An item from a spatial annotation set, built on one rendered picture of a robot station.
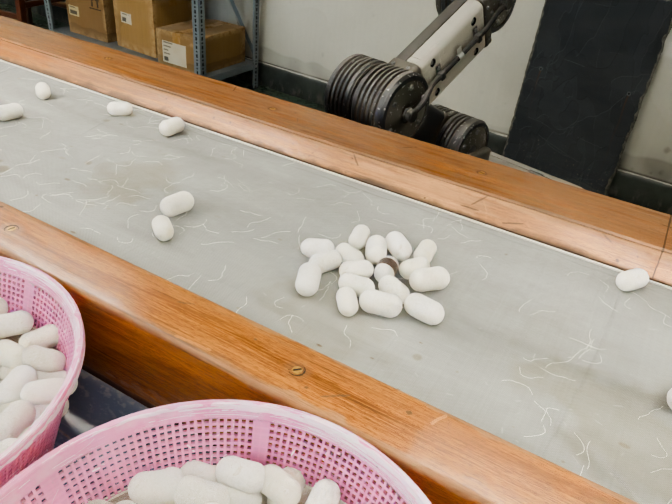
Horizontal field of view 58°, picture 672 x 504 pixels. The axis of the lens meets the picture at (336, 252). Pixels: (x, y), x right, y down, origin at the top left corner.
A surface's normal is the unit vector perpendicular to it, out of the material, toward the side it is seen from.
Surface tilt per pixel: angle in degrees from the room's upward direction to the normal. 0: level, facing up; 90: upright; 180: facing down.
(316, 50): 89
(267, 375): 0
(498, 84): 90
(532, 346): 0
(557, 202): 0
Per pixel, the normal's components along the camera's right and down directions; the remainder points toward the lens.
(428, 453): 0.09, -0.83
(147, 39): -0.58, 0.40
